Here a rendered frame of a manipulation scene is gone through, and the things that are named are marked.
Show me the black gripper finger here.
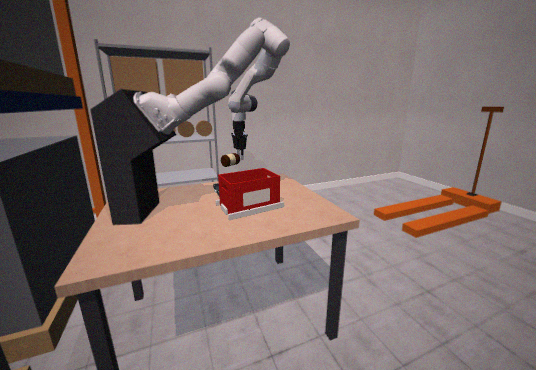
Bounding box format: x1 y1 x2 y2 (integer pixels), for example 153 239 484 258
231 132 240 156
238 131 248 160

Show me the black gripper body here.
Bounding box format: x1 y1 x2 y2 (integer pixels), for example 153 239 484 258
233 121 245 138

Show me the brown glass bottle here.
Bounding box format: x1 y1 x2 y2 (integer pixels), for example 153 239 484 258
221 153 240 167

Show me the dark red crate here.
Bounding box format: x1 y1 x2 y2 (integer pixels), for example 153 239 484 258
218 168 280 214

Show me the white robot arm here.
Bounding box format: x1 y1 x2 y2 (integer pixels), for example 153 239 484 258
133 18 290 135

